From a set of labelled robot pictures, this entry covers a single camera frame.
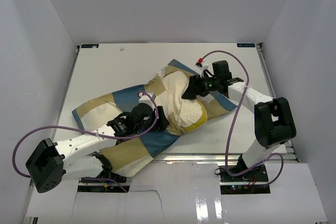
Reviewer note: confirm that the white pillow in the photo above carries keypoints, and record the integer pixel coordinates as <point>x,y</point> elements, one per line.
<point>183,115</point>

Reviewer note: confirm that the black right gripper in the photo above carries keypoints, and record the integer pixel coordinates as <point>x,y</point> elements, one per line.
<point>191,92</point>

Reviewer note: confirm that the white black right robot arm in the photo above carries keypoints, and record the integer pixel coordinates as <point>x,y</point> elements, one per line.
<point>273,121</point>

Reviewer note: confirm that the blue beige white checked pillowcase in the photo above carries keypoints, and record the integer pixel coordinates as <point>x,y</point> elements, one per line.
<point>129,157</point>

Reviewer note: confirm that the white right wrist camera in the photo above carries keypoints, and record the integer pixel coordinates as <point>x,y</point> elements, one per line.
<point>201,65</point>

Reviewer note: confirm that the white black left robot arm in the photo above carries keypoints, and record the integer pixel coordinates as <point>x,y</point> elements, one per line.
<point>52,162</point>

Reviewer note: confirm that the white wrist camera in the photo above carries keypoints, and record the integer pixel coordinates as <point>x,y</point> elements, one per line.
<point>147,99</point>
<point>201,65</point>

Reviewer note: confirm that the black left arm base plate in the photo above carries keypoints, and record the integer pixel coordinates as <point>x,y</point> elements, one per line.
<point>111,183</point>

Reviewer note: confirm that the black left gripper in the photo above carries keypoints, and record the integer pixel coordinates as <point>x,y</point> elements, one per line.
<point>160,124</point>

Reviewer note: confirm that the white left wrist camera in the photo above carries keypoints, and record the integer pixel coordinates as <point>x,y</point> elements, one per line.
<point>147,99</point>

